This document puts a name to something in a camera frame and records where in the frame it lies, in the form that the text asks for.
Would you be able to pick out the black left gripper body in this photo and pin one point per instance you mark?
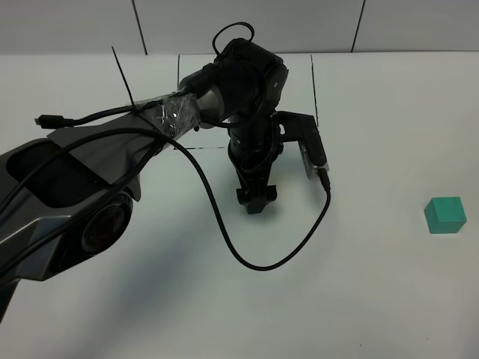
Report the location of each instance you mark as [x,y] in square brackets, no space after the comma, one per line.
[254,146]

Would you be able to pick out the black zip tie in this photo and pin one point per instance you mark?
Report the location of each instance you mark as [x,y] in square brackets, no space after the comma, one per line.
[125,82]

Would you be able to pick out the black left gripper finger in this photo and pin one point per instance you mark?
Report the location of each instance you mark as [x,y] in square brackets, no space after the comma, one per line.
[243,196]
[260,197]

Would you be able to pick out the teal wooden cube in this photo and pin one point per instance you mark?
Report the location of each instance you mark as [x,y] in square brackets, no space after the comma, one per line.
[445,215]

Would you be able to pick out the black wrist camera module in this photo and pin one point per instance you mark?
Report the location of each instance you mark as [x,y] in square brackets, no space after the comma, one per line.
[302,129]

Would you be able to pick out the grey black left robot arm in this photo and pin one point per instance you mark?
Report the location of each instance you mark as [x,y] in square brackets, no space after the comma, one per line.
[69,196]

